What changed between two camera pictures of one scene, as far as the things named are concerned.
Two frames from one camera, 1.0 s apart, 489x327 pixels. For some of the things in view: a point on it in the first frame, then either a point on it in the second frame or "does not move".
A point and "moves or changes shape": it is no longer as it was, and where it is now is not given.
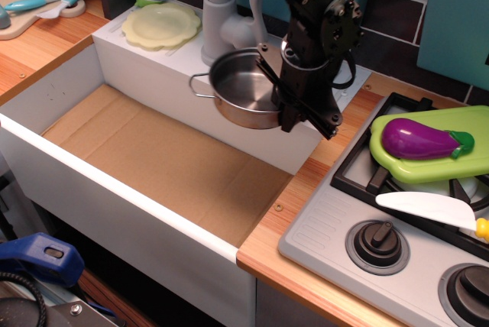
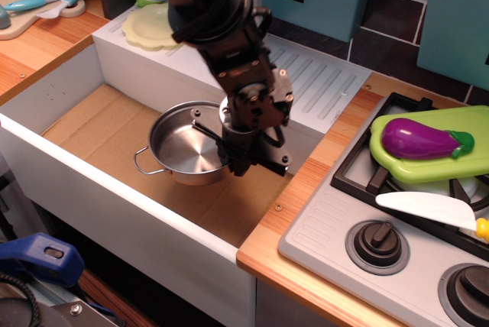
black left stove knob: (378, 247) does not move
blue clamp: (43, 256) does not move
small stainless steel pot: (242, 88) moves or changes shape
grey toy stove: (416, 273) does not move
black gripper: (309, 92) → (243, 150)
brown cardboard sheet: (218, 186) does not move
